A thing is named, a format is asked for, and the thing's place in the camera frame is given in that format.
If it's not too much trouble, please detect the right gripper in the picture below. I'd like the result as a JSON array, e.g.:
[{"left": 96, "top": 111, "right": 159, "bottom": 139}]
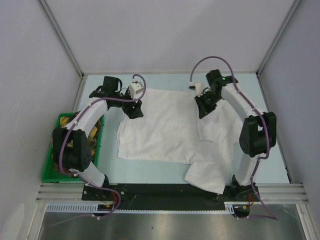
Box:
[{"left": 194, "top": 91, "right": 223, "bottom": 119}]

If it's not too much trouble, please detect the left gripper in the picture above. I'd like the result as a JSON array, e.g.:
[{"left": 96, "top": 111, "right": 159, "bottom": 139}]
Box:
[{"left": 113, "top": 88, "right": 143, "bottom": 119}]

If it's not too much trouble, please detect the white long sleeve shirt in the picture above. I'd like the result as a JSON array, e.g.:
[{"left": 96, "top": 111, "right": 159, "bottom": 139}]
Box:
[{"left": 117, "top": 88, "right": 241, "bottom": 194}]

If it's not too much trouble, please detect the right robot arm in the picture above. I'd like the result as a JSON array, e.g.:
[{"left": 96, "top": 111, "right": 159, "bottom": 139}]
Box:
[{"left": 189, "top": 69, "right": 277, "bottom": 201}]

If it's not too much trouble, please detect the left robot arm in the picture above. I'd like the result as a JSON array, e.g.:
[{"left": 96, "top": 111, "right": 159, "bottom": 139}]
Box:
[{"left": 52, "top": 74, "right": 147, "bottom": 200}]

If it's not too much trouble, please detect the yellow plaid shirt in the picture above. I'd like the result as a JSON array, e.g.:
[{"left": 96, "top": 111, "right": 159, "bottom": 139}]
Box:
[{"left": 47, "top": 112, "right": 104, "bottom": 179}]

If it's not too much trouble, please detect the green plastic bin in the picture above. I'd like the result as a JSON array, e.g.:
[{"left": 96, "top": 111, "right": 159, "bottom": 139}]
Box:
[{"left": 41, "top": 112, "right": 104, "bottom": 183}]

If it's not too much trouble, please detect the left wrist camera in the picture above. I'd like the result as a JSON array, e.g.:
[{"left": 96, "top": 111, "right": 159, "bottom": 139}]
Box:
[{"left": 128, "top": 81, "right": 145, "bottom": 99}]

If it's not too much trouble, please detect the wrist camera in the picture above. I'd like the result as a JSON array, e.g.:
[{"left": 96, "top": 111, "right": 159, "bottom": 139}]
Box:
[
  {"left": 128, "top": 81, "right": 145, "bottom": 99},
  {"left": 188, "top": 81, "right": 207, "bottom": 97}
]

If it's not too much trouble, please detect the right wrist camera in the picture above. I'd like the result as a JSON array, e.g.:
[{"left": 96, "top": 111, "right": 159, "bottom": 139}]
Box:
[{"left": 188, "top": 81, "right": 207, "bottom": 97}]

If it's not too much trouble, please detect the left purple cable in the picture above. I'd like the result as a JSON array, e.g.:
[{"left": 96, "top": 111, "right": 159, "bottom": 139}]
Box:
[{"left": 48, "top": 74, "right": 148, "bottom": 227}]

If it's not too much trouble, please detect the purple cable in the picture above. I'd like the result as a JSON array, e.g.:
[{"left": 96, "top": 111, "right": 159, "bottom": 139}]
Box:
[
  {"left": 48, "top": 74, "right": 148, "bottom": 227},
  {"left": 189, "top": 56, "right": 280, "bottom": 221}
]

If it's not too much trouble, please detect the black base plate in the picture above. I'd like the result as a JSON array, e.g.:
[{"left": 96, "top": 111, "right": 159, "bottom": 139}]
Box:
[{"left": 81, "top": 183, "right": 261, "bottom": 211}]

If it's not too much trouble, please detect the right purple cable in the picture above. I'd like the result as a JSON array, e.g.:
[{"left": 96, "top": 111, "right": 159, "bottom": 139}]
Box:
[{"left": 189, "top": 56, "right": 280, "bottom": 221}]

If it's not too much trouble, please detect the white cable duct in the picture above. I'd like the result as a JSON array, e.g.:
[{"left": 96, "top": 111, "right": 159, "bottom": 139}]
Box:
[{"left": 46, "top": 203, "right": 235, "bottom": 214}]

